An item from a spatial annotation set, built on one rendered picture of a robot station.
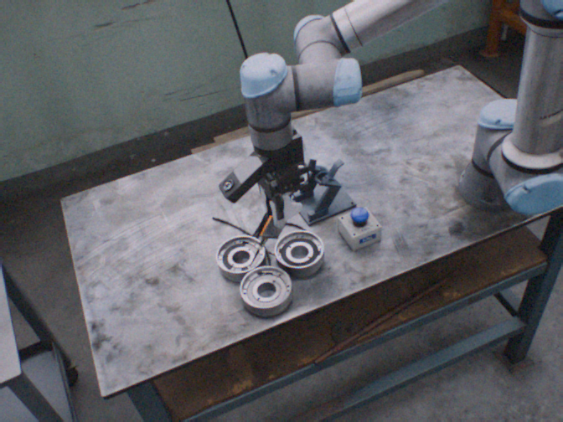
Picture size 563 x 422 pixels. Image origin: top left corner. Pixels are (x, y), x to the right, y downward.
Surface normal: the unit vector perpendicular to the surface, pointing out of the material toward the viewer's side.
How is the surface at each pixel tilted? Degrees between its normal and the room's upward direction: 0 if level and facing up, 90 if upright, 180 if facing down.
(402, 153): 0
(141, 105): 90
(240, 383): 0
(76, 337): 0
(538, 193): 98
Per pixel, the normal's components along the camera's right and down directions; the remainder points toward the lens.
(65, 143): 0.39, 0.62
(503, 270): -0.10, -0.70
